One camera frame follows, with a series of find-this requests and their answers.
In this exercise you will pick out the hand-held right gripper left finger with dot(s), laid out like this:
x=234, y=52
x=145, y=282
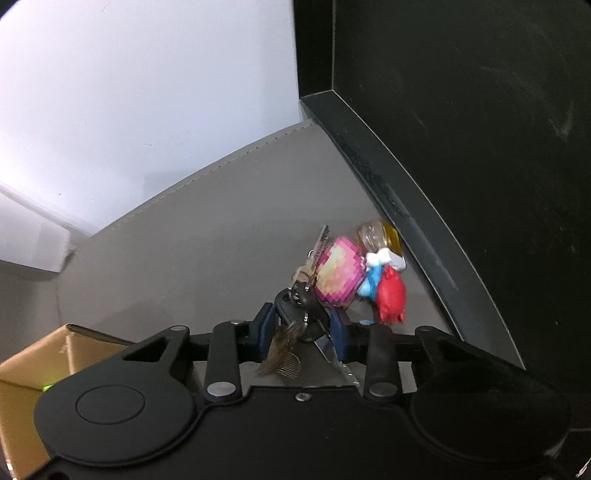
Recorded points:
x=264, y=332

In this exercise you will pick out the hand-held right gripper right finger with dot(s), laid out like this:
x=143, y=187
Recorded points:
x=338, y=337

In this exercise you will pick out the bunch of keys with charms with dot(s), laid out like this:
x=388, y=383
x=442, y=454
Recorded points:
x=337, y=272

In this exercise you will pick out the cardboard box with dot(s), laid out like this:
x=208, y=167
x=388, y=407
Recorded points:
x=27, y=369

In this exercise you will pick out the blue and red toy figure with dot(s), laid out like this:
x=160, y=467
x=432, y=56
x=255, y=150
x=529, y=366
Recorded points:
x=392, y=295

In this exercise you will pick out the clear and yellow small bottle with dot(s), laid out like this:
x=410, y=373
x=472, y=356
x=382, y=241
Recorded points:
x=374, y=235

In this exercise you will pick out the green drink carton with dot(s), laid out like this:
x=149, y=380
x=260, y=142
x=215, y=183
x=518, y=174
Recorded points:
x=48, y=386

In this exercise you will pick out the large black panel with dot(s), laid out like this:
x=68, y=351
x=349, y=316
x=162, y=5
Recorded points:
x=461, y=115

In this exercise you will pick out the long white box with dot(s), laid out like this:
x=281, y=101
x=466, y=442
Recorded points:
x=27, y=240

